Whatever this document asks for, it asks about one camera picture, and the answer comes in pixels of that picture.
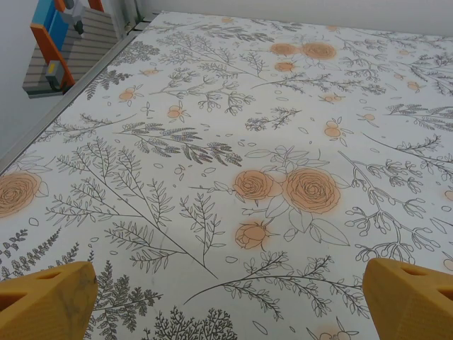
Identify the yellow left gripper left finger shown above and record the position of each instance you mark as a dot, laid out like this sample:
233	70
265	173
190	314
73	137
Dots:
46	304

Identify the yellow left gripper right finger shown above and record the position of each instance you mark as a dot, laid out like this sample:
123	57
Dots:
410	304

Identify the floral print table mat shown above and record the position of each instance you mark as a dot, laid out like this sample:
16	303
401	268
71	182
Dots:
226	141

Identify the aluminium frame rail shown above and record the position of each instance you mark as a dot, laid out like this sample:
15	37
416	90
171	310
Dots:
76	90

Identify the blue orange machine wall sticker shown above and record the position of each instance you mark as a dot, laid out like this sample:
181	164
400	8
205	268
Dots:
85	35

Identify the aluminium frame post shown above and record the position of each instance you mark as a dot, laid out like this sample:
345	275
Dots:
131	12

